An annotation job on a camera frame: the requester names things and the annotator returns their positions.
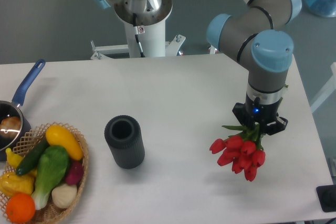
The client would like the dark grey ribbed vase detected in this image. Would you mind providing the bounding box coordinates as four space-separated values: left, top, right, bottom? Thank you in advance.
104 115 145 169

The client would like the black device at edge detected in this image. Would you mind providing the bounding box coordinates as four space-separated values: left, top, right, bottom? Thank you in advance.
316 185 336 212

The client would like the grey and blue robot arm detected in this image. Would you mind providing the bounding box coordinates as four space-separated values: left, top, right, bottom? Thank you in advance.
95 0 302 135

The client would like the orange fruit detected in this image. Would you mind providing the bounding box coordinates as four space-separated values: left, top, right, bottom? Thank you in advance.
5 193 36 223

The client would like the black cable on pedestal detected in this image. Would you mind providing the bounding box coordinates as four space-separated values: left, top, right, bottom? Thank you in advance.
132 13 145 58

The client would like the yellow banana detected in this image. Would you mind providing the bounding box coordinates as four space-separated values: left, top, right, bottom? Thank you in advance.
5 148 24 169

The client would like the white frame at right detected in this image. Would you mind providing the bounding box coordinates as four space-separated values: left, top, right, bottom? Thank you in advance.
310 62 335 113

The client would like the browned meat patty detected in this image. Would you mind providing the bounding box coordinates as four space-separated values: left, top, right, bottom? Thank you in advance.
1 116 21 140

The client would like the red tulip bouquet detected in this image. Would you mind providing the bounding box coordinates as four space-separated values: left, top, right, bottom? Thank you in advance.
209 124 266 182

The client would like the yellow bell pepper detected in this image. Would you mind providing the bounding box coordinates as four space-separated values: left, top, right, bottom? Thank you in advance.
1 172 35 198

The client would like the yellow squash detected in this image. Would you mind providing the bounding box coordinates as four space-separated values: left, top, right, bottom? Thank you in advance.
45 125 83 161

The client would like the white garlic bulb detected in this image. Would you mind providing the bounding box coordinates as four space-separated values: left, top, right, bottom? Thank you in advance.
51 183 77 209

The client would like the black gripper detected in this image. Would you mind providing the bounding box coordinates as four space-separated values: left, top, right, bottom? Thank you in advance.
232 96 288 135

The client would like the green bok choy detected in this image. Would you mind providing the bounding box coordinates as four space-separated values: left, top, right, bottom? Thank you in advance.
31 145 69 210

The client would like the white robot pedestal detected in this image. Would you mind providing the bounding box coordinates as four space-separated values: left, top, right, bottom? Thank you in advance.
91 0 186 59

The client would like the green cucumber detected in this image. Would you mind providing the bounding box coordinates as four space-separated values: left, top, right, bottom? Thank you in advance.
15 138 49 176

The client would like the blue handled saucepan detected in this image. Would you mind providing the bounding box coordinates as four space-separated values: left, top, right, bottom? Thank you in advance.
1 59 46 162

